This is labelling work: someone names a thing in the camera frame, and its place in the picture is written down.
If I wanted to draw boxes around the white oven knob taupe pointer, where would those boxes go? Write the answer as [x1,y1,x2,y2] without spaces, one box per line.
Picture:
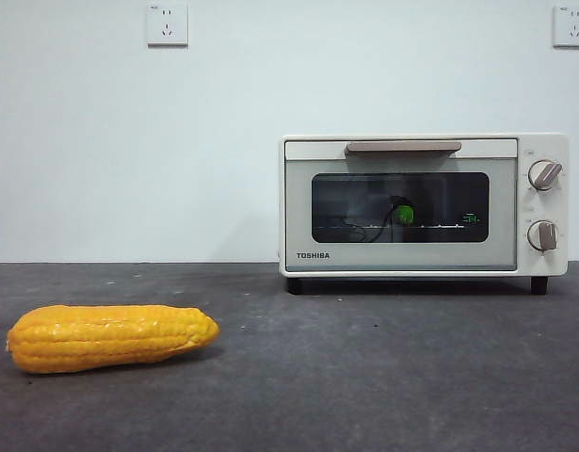
[527,159,564,192]
[526,219,560,251]

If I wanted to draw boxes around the yellow corn cob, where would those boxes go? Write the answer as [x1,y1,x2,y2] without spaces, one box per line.
[6,304,221,376]

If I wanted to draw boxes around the glass oven door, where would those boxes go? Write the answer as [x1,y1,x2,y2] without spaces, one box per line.
[283,137,520,273]

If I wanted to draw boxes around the white Toshiba toaster oven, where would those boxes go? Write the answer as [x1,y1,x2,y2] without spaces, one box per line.
[279,133,571,297]

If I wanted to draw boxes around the purple eggplant green stem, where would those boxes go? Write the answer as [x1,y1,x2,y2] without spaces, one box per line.
[390,195,417,226]

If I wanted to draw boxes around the white wall socket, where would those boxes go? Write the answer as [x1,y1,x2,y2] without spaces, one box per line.
[553,4,579,47]
[146,3,189,47]

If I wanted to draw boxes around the taupe oven door handle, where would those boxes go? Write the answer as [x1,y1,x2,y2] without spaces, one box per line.
[346,140,463,155]

